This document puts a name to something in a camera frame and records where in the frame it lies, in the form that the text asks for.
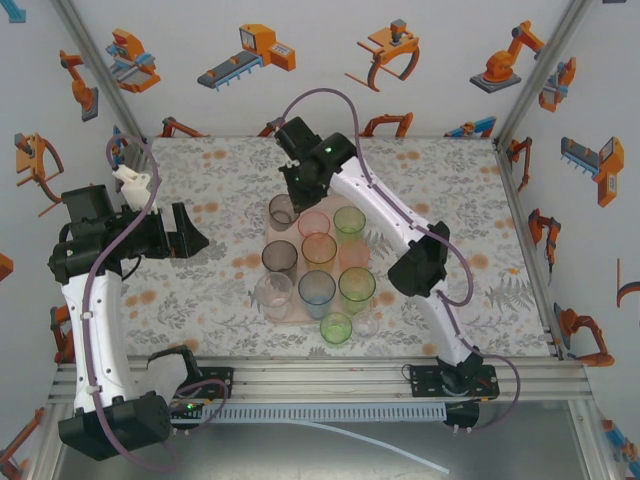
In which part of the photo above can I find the small grey plastic glass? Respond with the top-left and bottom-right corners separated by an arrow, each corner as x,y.
268,193 -> 301,232

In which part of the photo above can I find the small red plastic glass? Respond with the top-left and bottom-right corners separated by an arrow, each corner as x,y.
297,210 -> 331,239

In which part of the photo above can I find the small green plastic glass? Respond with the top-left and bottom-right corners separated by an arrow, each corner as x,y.
332,205 -> 367,244
319,311 -> 354,349

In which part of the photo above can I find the tall orange plastic glass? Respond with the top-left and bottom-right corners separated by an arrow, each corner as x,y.
300,231 -> 339,271

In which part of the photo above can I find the tall grey plastic glass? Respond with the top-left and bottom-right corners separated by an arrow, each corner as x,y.
261,239 -> 299,275

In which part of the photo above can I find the tall blue plastic glass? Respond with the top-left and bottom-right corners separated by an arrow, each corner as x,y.
297,270 -> 337,320

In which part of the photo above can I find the tall clear plastic glass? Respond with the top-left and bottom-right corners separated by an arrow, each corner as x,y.
254,270 -> 295,321

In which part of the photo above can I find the tall green plastic glass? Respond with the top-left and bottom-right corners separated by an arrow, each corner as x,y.
337,266 -> 377,315

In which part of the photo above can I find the beige pink rectangular tray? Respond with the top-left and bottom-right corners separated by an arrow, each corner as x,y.
264,195 -> 371,325

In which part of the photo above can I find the floral fern print tablecloth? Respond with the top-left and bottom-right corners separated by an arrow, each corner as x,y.
92,135 -> 564,359

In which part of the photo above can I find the small clear plastic glass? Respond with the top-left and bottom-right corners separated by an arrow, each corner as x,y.
351,310 -> 381,340

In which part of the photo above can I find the black left controller board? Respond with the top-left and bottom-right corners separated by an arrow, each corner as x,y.
169,397 -> 211,419

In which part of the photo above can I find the black controller board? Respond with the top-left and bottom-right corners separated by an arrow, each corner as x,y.
169,397 -> 211,419
444,399 -> 481,426

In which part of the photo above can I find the black right controller board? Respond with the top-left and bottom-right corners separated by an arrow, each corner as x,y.
444,399 -> 481,426

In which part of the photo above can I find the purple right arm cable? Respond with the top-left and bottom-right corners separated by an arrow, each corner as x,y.
280,87 -> 524,434

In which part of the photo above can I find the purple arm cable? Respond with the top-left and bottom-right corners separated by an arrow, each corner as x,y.
280,87 -> 524,434
82,133 -> 231,472

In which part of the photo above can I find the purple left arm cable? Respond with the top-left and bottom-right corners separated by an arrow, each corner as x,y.
82,133 -> 231,472

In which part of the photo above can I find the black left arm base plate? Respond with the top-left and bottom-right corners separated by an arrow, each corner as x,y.
197,366 -> 235,400

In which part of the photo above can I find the aluminium left corner post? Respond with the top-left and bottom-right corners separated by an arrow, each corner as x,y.
49,0 -> 150,151

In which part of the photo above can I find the aluminium corner post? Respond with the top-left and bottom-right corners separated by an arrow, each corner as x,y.
494,0 -> 594,146
49,0 -> 150,151

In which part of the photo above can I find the aluminium front frame rail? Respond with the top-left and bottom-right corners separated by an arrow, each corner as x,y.
47,355 -> 591,405

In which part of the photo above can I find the aluminium right side rail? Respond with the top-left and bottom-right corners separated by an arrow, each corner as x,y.
494,139 -> 569,360

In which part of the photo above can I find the white slotted cable duct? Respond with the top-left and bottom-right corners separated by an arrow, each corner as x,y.
169,403 -> 447,422

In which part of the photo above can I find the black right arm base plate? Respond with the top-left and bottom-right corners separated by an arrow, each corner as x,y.
409,364 -> 501,400

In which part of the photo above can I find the aluminium right corner post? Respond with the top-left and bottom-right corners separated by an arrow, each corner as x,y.
494,0 -> 594,146

